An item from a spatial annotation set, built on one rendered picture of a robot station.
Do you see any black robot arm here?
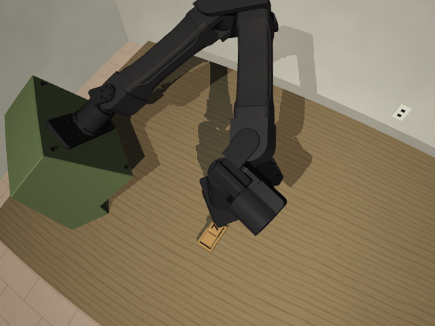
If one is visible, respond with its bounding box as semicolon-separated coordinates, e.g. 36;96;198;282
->
46;0;287;236

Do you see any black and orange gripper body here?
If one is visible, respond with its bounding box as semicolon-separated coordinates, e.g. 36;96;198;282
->
200;176;238;228

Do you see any tan number cube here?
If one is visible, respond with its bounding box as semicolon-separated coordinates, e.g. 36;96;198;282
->
207;222;224;238

